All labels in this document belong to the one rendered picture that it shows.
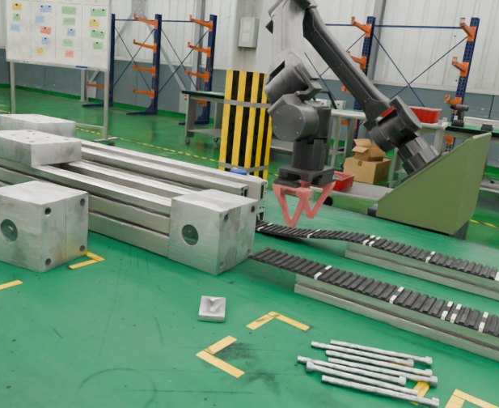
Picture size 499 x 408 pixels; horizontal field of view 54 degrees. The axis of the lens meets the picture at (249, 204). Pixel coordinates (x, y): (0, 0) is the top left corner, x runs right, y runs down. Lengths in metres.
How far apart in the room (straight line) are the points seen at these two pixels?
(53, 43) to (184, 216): 6.15
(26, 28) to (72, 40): 0.68
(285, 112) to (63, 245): 0.38
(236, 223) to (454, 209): 0.54
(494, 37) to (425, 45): 1.00
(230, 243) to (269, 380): 0.27
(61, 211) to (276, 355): 0.35
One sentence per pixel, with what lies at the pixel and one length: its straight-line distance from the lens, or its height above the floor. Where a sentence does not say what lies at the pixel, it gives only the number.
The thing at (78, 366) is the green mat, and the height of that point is 0.78.
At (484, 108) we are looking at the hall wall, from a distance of 8.38.
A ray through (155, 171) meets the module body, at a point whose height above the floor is 0.86.
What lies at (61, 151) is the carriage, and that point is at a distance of 0.99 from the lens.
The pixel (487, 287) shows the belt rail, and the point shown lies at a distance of 0.81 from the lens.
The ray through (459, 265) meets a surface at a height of 0.81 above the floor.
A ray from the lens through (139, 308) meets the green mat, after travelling 0.60.
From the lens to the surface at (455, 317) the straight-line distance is 0.62.
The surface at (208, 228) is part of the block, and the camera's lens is 0.69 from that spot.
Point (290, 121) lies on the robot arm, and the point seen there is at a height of 1.00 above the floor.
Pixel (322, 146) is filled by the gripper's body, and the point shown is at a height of 0.96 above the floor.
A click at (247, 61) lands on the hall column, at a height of 1.18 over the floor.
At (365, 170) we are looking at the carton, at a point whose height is 0.14.
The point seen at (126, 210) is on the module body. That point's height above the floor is 0.84.
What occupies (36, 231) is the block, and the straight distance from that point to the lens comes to 0.69.
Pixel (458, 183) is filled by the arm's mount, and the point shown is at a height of 0.89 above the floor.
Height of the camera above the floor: 1.06
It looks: 14 degrees down
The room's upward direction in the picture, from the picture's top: 6 degrees clockwise
